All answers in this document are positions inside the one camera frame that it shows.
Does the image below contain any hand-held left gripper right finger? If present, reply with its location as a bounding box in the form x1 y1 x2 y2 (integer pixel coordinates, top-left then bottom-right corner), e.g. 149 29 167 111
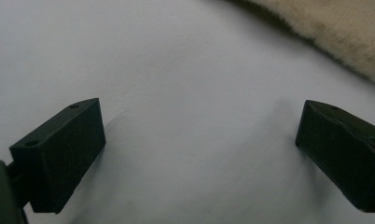
295 99 375 214

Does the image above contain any beige fluffy glove with tag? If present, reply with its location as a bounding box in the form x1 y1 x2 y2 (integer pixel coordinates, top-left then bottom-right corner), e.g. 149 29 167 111
250 0 375 86

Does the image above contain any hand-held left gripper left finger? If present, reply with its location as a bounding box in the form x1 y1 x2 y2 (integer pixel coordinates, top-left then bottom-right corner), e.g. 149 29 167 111
8 97 107 215

